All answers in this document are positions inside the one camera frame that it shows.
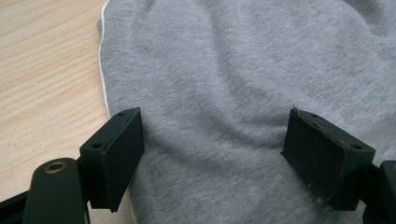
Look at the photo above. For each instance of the grey sweatpants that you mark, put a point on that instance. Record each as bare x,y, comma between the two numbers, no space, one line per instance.
218,77

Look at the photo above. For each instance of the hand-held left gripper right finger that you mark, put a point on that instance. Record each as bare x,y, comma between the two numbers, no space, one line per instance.
323,158

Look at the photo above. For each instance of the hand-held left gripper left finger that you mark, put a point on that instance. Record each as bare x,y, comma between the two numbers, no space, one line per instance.
115,155

